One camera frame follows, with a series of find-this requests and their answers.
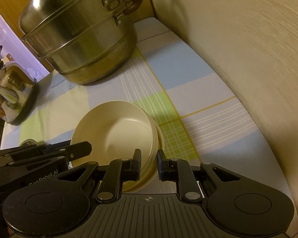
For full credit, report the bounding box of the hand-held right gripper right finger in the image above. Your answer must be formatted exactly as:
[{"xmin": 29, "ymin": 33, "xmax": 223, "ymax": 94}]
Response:
[{"xmin": 156, "ymin": 149, "xmax": 242, "ymax": 200}]

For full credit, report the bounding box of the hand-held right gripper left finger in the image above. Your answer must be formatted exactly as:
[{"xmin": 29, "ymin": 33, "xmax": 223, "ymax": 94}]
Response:
[{"xmin": 56, "ymin": 149, "xmax": 142, "ymax": 202}]

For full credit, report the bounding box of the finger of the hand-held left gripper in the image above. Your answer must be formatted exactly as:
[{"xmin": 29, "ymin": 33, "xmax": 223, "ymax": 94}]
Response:
[
  {"xmin": 0, "ymin": 143, "xmax": 51, "ymax": 159},
  {"xmin": 7, "ymin": 141, "xmax": 93, "ymax": 167}
]

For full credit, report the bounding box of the cream plastic bowl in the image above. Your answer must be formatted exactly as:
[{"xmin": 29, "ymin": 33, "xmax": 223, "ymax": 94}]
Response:
[{"xmin": 70, "ymin": 100, "xmax": 165, "ymax": 193}]

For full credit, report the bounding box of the stainless steel kettle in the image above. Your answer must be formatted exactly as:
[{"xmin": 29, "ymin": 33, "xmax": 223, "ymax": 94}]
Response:
[{"xmin": 0, "ymin": 45, "xmax": 38, "ymax": 126}]

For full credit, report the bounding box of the plaid pastel tablecloth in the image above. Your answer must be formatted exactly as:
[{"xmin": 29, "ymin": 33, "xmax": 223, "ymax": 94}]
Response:
[{"xmin": 0, "ymin": 17, "xmax": 295, "ymax": 238}]

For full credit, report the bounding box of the sheer purple curtain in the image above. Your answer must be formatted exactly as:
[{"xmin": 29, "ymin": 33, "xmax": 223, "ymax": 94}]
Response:
[{"xmin": 0, "ymin": 5, "xmax": 50, "ymax": 73}]

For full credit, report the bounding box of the stainless steel steamer pot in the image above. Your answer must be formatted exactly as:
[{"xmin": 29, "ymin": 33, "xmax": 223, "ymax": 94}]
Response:
[{"xmin": 18, "ymin": 0, "xmax": 149, "ymax": 85}]

